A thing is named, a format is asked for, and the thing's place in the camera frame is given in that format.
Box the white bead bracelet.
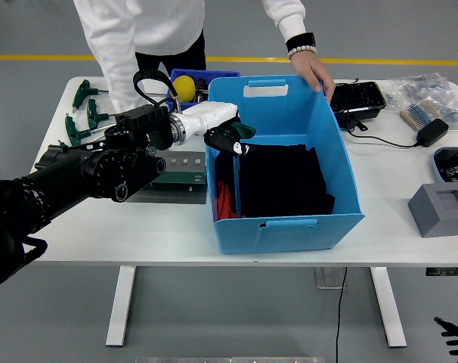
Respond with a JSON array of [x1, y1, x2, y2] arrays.
[[287, 45, 317, 61]]

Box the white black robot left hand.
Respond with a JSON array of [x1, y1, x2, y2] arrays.
[[181, 101, 257, 157]]

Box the small black part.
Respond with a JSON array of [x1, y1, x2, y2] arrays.
[[194, 78, 211, 102]]

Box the black wrist watch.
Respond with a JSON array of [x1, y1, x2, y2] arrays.
[[285, 32, 316, 53]]

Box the black plastic tray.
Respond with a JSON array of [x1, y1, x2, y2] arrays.
[[329, 81, 388, 132]]

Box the large light blue storage box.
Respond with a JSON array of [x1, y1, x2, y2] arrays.
[[206, 74, 366, 255]]

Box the grey hollow block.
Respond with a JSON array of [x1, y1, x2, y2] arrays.
[[407, 183, 458, 239]]

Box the small dark blue bin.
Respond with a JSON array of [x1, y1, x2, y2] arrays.
[[166, 68, 241, 113]]

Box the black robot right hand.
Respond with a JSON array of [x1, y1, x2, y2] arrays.
[[433, 315, 458, 357]]

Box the large green T-handle hex wrench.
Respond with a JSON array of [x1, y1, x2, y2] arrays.
[[227, 120, 257, 219]]

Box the green steel wrench stand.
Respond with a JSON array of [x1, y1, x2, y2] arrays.
[[153, 150, 207, 185]]

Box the grey under-table bracket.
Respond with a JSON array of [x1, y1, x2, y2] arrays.
[[314, 266, 347, 290]]

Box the grey metal base plate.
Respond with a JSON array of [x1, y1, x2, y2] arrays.
[[126, 183, 208, 205]]

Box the yellow foam ball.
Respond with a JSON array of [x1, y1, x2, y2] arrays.
[[172, 75, 197, 102]]

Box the blue bowl of parts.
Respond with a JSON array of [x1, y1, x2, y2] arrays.
[[432, 146, 458, 192]]

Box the white table leg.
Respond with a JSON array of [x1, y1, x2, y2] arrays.
[[105, 265, 137, 347], [369, 266, 407, 349]]

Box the person's left hand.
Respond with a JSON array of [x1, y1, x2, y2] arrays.
[[290, 50, 336, 104]]

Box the taped resistor bundle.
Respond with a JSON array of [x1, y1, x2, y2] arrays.
[[400, 100, 441, 132]]

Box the person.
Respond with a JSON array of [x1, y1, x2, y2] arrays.
[[73, 0, 338, 114]]

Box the black power adapter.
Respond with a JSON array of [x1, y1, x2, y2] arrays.
[[416, 118, 450, 148]]

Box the clear plastic parts bags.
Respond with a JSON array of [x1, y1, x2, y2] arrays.
[[385, 73, 458, 133]]

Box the black hanging cable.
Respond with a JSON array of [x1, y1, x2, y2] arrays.
[[333, 266, 349, 363]]

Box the black cloth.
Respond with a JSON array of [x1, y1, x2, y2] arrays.
[[215, 142, 336, 219]]

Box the red cloth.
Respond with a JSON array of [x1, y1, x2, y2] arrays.
[[217, 179, 245, 221]]

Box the black adapter cord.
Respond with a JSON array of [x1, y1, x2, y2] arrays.
[[342, 109, 421, 149]]

